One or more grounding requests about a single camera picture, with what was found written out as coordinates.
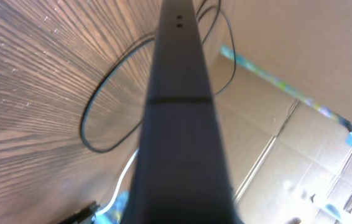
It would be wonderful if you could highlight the white power strip cord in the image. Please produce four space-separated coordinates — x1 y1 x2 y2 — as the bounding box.
93 148 139 217

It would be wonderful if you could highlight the black USB charging cable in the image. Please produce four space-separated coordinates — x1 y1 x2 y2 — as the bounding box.
80 0 237 154

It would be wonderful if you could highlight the brown cardboard backdrop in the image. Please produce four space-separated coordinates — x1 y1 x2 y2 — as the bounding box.
195 0 352 223

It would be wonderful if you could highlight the blue Galaxy smartphone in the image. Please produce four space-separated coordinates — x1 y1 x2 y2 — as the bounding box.
121 1 240 224

